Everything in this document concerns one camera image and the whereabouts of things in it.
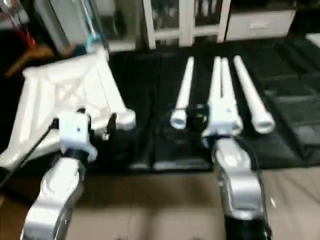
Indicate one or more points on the white plastic table top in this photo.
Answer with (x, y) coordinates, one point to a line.
(60, 90)

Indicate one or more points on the white plastic table leg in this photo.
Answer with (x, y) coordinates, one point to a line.
(252, 95)
(216, 82)
(184, 90)
(228, 90)

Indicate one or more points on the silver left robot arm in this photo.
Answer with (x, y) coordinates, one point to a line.
(57, 200)

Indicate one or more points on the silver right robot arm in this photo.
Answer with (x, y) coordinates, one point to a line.
(240, 185)

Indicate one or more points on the cardboard box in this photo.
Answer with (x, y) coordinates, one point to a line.
(27, 57)

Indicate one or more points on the light blue hanger hook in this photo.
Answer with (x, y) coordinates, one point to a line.
(92, 30)

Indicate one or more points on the black work mat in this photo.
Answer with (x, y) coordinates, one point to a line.
(290, 110)

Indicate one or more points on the white drawer cabinet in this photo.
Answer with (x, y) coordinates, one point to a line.
(185, 20)
(260, 25)

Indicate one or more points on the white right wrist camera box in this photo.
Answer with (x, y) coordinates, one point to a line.
(220, 122)

